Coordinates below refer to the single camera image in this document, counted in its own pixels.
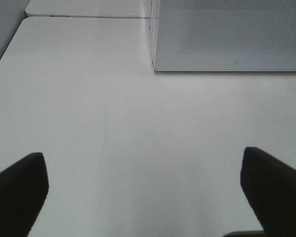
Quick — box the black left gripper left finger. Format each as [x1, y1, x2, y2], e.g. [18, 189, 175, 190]
[0, 153, 49, 237]

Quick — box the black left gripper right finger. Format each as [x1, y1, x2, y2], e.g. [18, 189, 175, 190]
[240, 147, 296, 237]

